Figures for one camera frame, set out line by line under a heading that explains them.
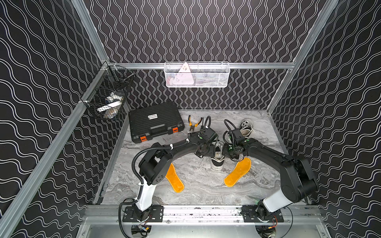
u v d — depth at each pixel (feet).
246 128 3.30
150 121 3.47
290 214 2.26
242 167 2.96
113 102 2.47
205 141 2.35
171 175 2.82
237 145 2.27
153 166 1.65
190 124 3.62
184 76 2.90
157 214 2.45
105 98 2.76
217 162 2.81
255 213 2.43
